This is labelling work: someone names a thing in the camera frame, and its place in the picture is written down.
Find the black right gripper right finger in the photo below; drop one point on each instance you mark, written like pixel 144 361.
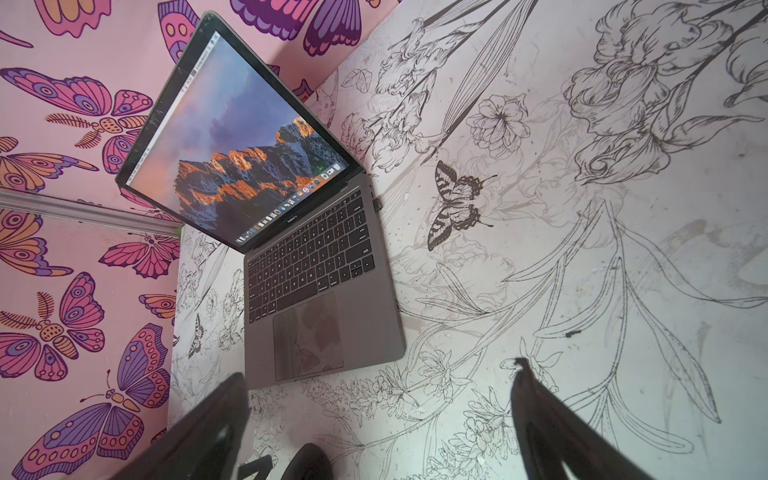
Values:
pixel 554 442

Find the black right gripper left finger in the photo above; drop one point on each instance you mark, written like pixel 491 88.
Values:
pixel 204 444

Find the black wireless mouse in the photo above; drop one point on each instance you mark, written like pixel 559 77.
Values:
pixel 309 463

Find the grey laptop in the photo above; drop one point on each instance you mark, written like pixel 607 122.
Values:
pixel 229 150

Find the aluminium frame post left rear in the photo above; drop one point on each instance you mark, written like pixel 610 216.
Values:
pixel 86 213

